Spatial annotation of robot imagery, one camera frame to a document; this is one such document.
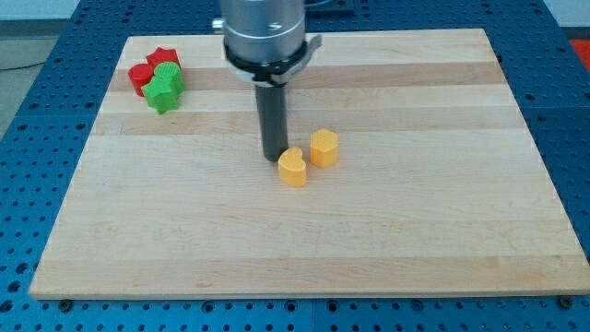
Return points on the green cylinder block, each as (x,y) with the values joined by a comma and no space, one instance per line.
(172,72)

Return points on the yellow heart block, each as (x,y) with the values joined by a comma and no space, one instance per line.
(292,168)

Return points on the black clamp ring mount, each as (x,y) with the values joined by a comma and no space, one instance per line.
(276,74)

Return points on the green star block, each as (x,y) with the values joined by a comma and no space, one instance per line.
(161,94)

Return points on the red star block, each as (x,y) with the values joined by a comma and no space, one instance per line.
(162,55)

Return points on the wooden board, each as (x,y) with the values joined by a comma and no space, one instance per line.
(438,190)

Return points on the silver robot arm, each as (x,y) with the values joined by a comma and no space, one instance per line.
(265,44)

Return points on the yellow hexagon block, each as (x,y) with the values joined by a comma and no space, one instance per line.
(324,148)

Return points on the red cylinder block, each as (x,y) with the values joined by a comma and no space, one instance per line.
(140,75)

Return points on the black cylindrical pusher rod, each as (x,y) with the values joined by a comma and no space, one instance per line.
(272,113)

